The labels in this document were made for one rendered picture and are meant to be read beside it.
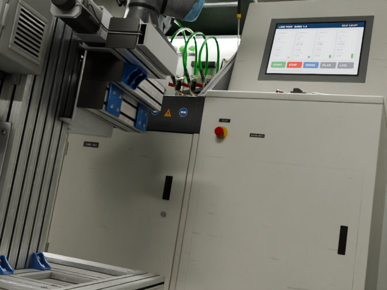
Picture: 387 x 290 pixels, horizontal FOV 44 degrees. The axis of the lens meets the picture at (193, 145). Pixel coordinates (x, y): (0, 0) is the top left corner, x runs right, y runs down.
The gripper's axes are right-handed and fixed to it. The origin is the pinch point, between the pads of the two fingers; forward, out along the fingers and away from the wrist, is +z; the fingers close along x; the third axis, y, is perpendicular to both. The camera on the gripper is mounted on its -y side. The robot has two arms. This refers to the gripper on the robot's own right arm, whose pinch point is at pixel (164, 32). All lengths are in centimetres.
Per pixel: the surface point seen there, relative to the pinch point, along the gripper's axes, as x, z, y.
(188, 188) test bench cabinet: 22, 67, -3
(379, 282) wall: 88, 108, -251
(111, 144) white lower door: -19, 52, -3
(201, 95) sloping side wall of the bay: 21.4, 27.2, -3.4
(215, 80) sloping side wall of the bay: 21.6, 16.6, -14.9
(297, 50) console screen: 52, -4, -32
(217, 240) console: 38, 85, -3
